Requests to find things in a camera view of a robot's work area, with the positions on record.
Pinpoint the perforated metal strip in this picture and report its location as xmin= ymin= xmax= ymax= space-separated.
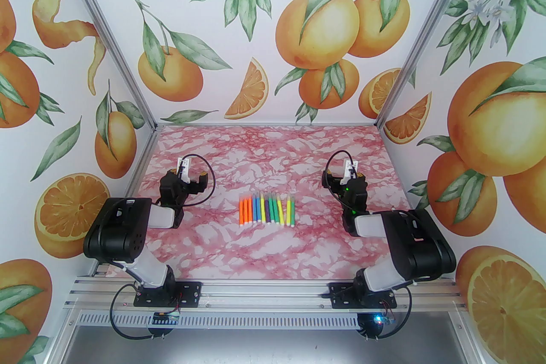
xmin=68 ymin=311 xmax=472 ymax=329

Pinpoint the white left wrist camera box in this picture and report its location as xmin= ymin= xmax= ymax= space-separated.
xmin=177 ymin=157 xmax=192 ymax=184

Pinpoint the black base cable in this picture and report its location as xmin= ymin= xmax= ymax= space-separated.
xmin=357 ymin=285 xmax=413 ymax=341
xmin=110 ymin=283 xmax=182 ymax=341

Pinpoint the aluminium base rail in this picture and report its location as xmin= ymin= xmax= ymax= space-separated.
xmin=64 ymin=274 xmax=470 ymax=314

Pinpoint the brushed steel panel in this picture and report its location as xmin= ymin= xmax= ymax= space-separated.
xmin=49 ymin=326 xmax=476 ymax=364

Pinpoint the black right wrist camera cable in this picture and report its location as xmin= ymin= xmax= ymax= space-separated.
xmin=325 ymin=150 xmax=357 ymax=183

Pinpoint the black left wrist camera cable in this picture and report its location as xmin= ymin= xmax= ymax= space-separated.
xmin=181 ymin=154 xmax=215 ymax=207

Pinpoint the aluminium frame post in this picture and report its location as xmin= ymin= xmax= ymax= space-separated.
xmin=45 ymin=0 xmax=159 ymax=130
xmin=375 ymin=0 xmax=492 ymax=130

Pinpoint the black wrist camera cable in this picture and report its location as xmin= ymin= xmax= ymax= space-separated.
xmin=181 ymin=154 xmax=215 ymax=207
xmin=325 ymin=150 xmax=357 ymax=183

